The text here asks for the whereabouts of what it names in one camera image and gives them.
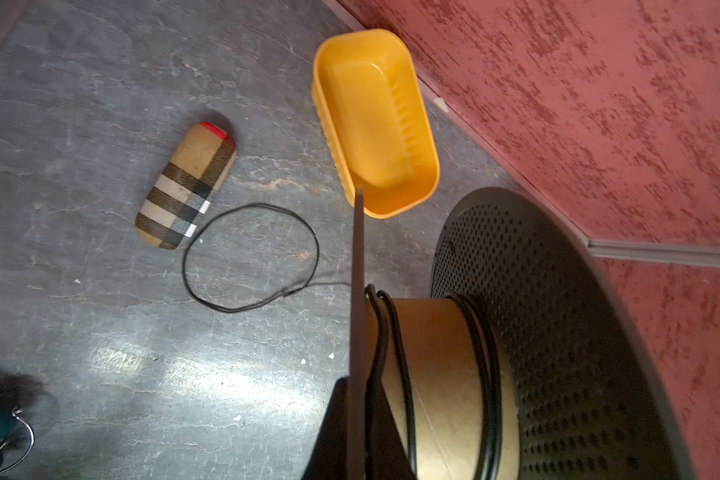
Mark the plaid fabric glasses case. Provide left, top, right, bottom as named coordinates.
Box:
left=134, top=122, right=237, bottom=250

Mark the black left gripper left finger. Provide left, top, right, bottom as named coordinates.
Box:
left=302, top=377, right=348, bottom=480

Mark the yellow plastic tub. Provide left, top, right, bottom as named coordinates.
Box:
left=311, top=29, right=440, bottom=219

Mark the aluminium corner post right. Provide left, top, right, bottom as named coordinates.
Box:
left=587, top=239, right=720, bottom=268

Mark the grey perforated cable spool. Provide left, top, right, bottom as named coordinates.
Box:
left=344, top=185, right=697, bottom=480

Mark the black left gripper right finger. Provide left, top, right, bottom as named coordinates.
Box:
left=365, top=390, right=415, bottom=480

